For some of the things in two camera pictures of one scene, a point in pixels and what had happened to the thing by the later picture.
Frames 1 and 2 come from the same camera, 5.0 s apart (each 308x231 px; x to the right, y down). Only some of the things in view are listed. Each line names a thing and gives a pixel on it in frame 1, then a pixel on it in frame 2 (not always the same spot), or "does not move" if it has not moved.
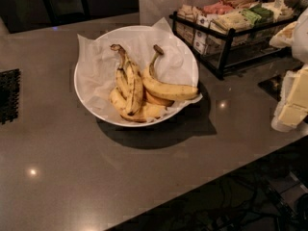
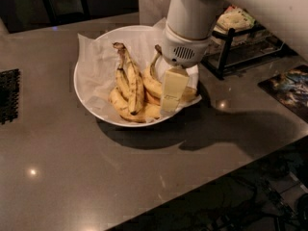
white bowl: (137, 75) does not move
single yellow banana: (162, 89) does not move
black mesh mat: (10, 87) does not move
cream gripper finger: (293, 108) → (183, 53)
